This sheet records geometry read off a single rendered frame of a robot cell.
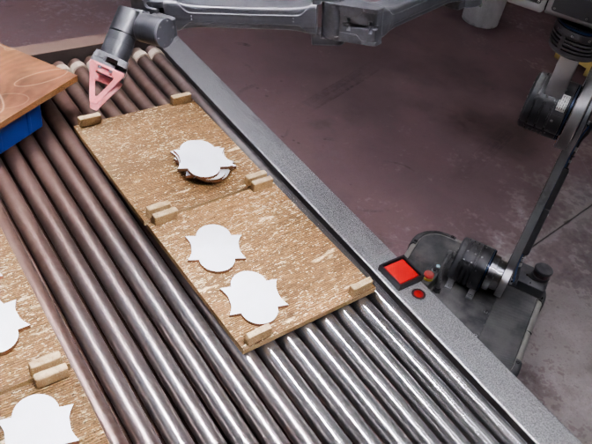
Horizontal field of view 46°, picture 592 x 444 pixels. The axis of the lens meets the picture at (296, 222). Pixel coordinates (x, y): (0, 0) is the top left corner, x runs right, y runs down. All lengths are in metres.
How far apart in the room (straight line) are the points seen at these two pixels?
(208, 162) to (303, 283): 0.41
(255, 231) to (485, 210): 1.99
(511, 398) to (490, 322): 1.10
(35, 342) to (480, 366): 0.89
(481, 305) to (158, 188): 1.34
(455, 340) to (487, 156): 2.37
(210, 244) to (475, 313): 1.26
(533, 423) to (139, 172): 1.06
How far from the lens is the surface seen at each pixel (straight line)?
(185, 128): 1.93
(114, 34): 1.46
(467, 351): 1.55
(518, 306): 2.70
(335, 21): 1.46
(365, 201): 3.28
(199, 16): 1.49
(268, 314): 1.45
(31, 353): 1.40
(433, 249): 2.77
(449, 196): 3.47
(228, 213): 1.67
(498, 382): 1.52
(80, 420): 1.31
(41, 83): 1.91
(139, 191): 1.71
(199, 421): 1.32
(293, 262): 1.57
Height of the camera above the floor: 2.04
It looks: 41 degrees down
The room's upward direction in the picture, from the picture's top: 11 degrees clockwise
